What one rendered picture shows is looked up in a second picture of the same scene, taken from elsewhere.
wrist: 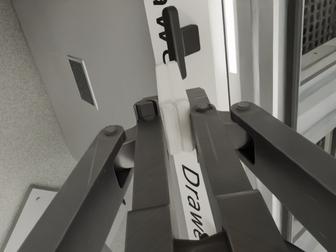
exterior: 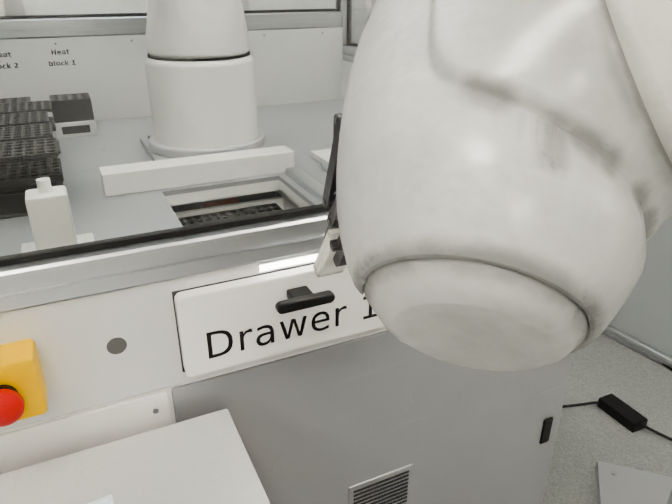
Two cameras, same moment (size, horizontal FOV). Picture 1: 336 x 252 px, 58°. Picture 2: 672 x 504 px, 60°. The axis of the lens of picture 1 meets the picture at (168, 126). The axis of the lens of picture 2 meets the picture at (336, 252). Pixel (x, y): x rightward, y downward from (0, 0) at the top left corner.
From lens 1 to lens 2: 0.42 m
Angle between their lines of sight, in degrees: 27
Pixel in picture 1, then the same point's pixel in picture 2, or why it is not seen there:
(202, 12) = (276, 285)
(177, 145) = not seen: hidden behind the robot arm
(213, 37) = (294, 274)
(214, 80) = not seen: hidden behind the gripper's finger
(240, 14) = (274, 255)
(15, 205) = not seen: outside the picture
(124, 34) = (305, 397)
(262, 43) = (293, 233)
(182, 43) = (303, 295)
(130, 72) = (346, 390)
